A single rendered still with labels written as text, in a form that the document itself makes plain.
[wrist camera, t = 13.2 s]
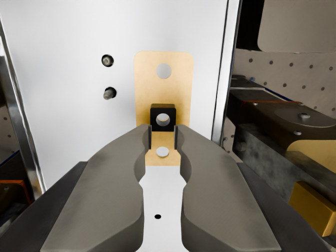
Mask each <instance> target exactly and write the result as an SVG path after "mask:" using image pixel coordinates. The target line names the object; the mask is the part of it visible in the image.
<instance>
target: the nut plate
mask: <svg viewBox="0 0 336 252"><path fill-rule="evenodd" d="M162 63H165V64H168V65H169V66H170V68H171V74H170V76H169V77H167V78H161V77H159V76H158V75H157V73H156V69H157V66H158V65H159V64H162ZM133 66H134V90H135V113H136V127H138V126H139V125H141V124H148V125H151V130H152V137H151V149H149V150H148V152H147V153H146V154H145V166H180V163H181V155H180V154H179V153H178V152H177V150H175V148H174V126H176V125H181V124H182V125H186V126H187V127H190V114H191V99H192V85H193V71H194V58H193V56H192V55H191V54H190V53H188V52H185V51H148V50H143V51H139V52H138V53H136V54H135V56H134V59H133ZM160 114H167V115H168V118H167V119H165V120H162V119H159V118H158V115H160ZM160 147H165V148H167V149H168V150H169V153H168V154H167V155H166V156H159V155H158V154H157V152H156V151H157V149H158V148H160Z"/></svg>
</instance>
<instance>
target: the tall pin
mask: <svg viewBox="0 0 336 252"><path fill-rule="evenodd" d="M116 92H117V91H116V90H115V89H114V88H113V87H110V88H109V89H108V90H107V91H105V92H104V94H103V98H104V99H105V100H110V99H111V98H112V97H113V96H114V95H115V94H116Z"/></svg>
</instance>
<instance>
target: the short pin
mask: <svg viewBox="0 0 336 252"><path fill-rule="evenodd" d="M102 62H103V64H104V65H106V66H108V65H110V64H112V63H114V58H113V57H112V56H111V55H109V56H106V57H104V58H103V59H102Z"/></svg>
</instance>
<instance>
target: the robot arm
mask: <svg viewBox="0 0 336 252"><path fill-rule="evenodd" d="M151 148H152V125H149V124H141V125H139V126H137V127H136V128H134V129H132V130H130V131H128V132H127V133H125V134H123V135H121V136H120V137H118V138H116V139H114V140H113V141H111V142H110V143H108V144H107V145H105V146H104V147H103V148H101V149H100V150H99V151H97V152H96V153H95V154H94V155H93V156H92V157H91V158H90V159H89V160H87V161H79V162H78V163H77V164H76V165H75V166H74V167H73V168H71V169H70V170H69V171H68V172H67V173H66V174H65V175H64V176H62V177H61V178H60V179H59V180H58V181H57V182H56V183H55V184H53V185H52V186H51V187H50V188H49V189H48V190H47V191H46V192H44V193H43V194H42V195H41V196H40V197H39V198H38V199H37V200H35V201H34V202H33V203H32V204H31V205H30V206H29V207H28V208H27V209H25V210H24V211H23V212H22V213H21V214H20V215H19V216H18V217H17V218H16V219H15V220H14V221H13V222H12V223H11V224H10V225H9V226H8V227H7V228H6V230H5V231H4V232H3V233H2V234H1V235H0V252H136V251H137V250H138V249H139V248H140V247H141V246H142V244H143V240H144V223H145V213H144V192H143V188H142V186H141V185H140V184H139V182H140V180H141V179H142V178H143V176H144V175H145V174H146V161H145V154H146V153H147V152H148V151H149V150H151ZM174 150H177V152H178V153H179V154H180V156H181V157H180V171H179V173H180V175H181V176H182V178H183V179H184V180H185V182H186V185H185V186H184V188H183V191H182V203H181V214H180V227H181V241H182V244H183V246H184V247H185V249H186V250H188V251H189V252H332V251H331V250H330V249H329V247H328V246H327V245H326V243H325V242H324V241H323V240H322V238H321V237H320V236H319V235H318V234H317V232H316V231H315V230H314V229H313V228H312V227H311V226H310V224H309V223H308V222H307V221H306V220H305V219H304V218H303V217H302V216H301V215H300V214H299V213H298V212H297V211H296V210H295V209H294V208H293V207H292V206H291V205H290V204H289V203H288V202H286V201H285V200H284V199H283V198H282V197H281V196H280V195H279V194H278V193H277V192H276V191H275V190H274V189H272V188H271V187H270V186H269V185H268V184H267V183H266V182H265V181H264V180H263V179H262V178H261V177H260V176H259V175H257V174H256V173H255V172H254V171H253V170H252V169H251V168H250V167H249V166H248V165H247V164H246V163H245V162H237V161H236V160H235V159H234V158H233V157H232V156H230V155H229V154H228V153H227V152H226V151H225V150H224V149H222V148H221V147H220V146H219V145H217V144H216V143H214V142H213V141H211V140H209V139H208V138H206V137H204V136H203V135H201V134H199V133H198V132H196V131H194V130H193V129H191V128H189V127H188V126H186V125H184V124H178V125H175V126H174Z"/></svg>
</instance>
